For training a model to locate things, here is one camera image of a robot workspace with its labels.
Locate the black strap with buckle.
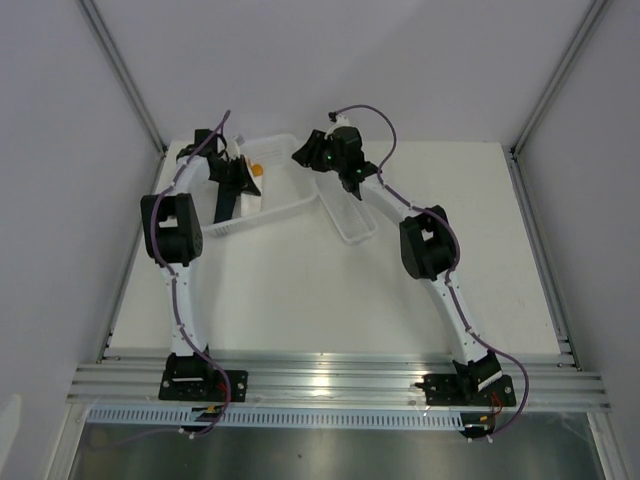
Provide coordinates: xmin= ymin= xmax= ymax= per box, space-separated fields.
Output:
xmin=213 ymin=184 xmax=240 ymax=224

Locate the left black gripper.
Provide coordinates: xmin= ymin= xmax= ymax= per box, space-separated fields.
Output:
xmin=210 ymin=155 xmax=261 ymax=198

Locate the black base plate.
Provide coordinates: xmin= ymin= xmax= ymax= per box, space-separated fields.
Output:
xmin=414 ymin=374 xmax=517 ymax=407
xmin=158 ymin=370 xmax=249 ymax=403

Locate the white slotted cable duct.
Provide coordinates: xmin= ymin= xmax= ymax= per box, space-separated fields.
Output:
xmin=86 ymin=405 xmax=464 ymax=431

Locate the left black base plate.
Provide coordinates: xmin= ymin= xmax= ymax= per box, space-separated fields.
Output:
xmin=158 ymin=370 xmax=249 ymax=403

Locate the aluminium rail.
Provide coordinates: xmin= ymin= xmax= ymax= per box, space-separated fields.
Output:
xmin=91 ymin=153 xmax=166 ymax=363
xmin=503 ymin=146 xmax=583 ymax=371
xmin=66 ymin=349 xmax=611 ymax=412

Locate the small white plastic tray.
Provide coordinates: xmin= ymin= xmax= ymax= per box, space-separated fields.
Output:
xmin=314 ymin=172 xmax=378 ymax=245

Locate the aluminium frame post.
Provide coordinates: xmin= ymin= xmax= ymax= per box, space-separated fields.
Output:
xmin=509 ymin=0 xmax=614 ymax=158
xmin=75 ymin=0 xmax=167 ymax=153

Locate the left side aluminium rail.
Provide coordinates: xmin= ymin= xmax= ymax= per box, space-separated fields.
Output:
xmin=91 ymin=153 xmax=166 ymax=363

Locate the left aluminium frame post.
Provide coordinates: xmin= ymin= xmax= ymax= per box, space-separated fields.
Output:
xmin=75 ymin=0 xmax=167 ymax=153

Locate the right side aluminium rail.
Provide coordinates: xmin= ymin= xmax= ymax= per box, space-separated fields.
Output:
xmin=503 ymin=146 xmax=583 ymax=371

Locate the right aluminium frame post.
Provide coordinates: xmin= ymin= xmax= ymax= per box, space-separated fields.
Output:
xmin=509 ymin=0 xmax=614 ymax=158

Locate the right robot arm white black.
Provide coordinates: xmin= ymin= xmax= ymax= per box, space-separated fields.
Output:
xmin=292 ymin=126 xmax=503 ymax=404

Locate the aluminium front rail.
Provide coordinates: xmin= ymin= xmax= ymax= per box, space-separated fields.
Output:
xmin=66 ymin=349 xmax=611 ymax=412

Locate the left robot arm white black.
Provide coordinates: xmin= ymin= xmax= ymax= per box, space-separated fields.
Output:
xmin=140 ymin=126 xmax=262 ymax=400

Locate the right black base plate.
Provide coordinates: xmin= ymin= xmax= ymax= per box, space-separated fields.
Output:
xmin=414 ymin=374 xmax=517 ymax=407

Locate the large white plastic basket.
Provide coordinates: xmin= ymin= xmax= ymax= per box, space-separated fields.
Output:
xmin=193 ymin=134 xmax=318 ymax=237

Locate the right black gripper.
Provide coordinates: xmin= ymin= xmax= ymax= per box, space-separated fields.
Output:
xmin=291 ymin=131 xmax=344 ymax=174

